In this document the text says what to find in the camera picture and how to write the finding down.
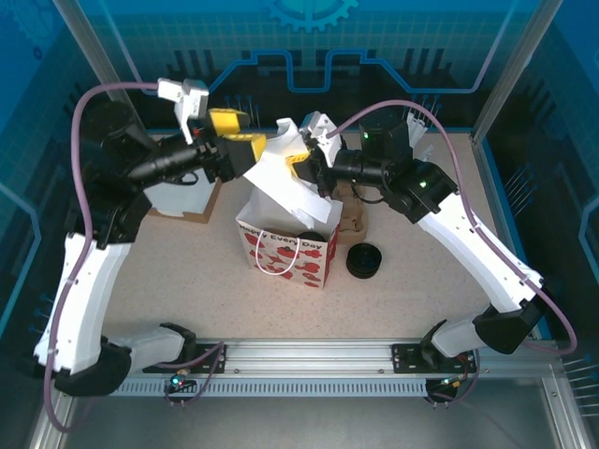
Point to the white napkin stack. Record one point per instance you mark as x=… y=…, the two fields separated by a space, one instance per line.
x=182 y=198

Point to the aluminium mounting rail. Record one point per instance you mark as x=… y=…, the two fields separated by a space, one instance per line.
x=304 y=355

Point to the aluminium frame post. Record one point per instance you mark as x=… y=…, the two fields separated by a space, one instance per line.
x=510 y=75
x=93 y=51

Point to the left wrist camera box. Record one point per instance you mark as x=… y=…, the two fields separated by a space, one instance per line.
x=187 y=98

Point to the white paper napkin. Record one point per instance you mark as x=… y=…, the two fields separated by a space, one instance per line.
x=281 y=187

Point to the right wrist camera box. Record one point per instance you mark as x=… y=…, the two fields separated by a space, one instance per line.
x=323 y=128

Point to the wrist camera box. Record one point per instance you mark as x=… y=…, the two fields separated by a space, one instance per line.
x=187 y=98
x=323 y=128

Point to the stack of pulp cup carriers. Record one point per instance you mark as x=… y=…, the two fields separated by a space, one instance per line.
x=353 y=220

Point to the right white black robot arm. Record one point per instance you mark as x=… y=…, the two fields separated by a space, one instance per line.
x=468 y=248

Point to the brown cardboard tray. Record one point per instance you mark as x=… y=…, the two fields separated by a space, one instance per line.
x=214 y=201

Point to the stack of black lids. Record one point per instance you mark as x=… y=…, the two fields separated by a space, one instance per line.
x=364 y=262

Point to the steel shelf panel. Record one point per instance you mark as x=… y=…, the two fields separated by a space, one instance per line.
x=304 y=421

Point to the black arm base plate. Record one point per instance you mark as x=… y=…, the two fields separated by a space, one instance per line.
x=210 y=362
x=407 y=360

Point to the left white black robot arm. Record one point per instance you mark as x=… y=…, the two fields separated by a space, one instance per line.
x=79 y=304

